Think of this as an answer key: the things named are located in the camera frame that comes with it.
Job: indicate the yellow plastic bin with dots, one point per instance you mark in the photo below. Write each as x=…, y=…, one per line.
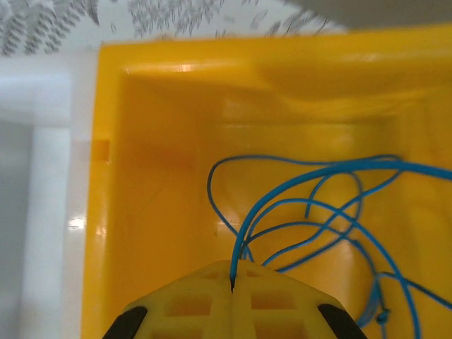
x=159, y=176

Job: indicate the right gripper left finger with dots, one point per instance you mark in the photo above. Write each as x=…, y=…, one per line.
x=197, y=303

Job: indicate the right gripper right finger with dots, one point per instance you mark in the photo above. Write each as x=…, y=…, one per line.
x=275, y=310

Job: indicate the white plastic bin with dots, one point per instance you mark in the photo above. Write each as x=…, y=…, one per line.
x=46, y=212

